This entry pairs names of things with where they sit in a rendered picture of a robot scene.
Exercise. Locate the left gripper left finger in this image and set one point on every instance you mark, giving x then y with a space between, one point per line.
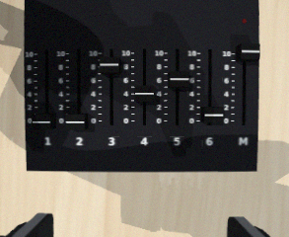
41 225

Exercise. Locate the black lighting desk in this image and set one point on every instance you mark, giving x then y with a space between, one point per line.
181 97

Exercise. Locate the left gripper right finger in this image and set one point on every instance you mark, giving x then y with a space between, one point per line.
238 226

